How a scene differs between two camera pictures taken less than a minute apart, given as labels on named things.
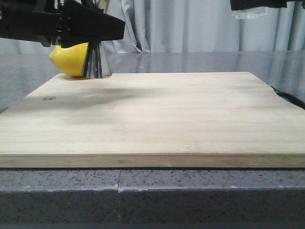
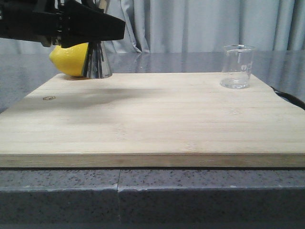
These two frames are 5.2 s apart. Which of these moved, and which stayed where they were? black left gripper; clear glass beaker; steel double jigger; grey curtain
Moved: clear glass beaker
Stayed: grey curtain; black left gripper; steel double jigger
